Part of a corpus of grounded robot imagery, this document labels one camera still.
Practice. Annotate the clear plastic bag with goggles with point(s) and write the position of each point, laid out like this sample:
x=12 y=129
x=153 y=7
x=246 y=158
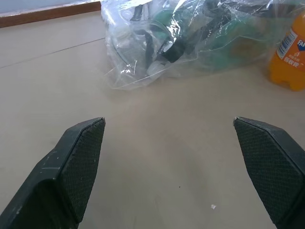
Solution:
x=176 y=40

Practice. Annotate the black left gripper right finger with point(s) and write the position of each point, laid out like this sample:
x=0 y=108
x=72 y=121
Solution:
x=269 y=164

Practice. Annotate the orange Fanta soda bottle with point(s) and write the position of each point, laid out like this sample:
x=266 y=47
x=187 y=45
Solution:
x=289 y=57

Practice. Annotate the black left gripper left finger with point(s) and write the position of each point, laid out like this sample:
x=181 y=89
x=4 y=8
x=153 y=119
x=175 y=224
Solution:
x=71 y=167

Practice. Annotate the small white paper scrap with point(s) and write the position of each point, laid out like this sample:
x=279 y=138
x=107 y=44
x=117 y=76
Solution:
x=213 y=207

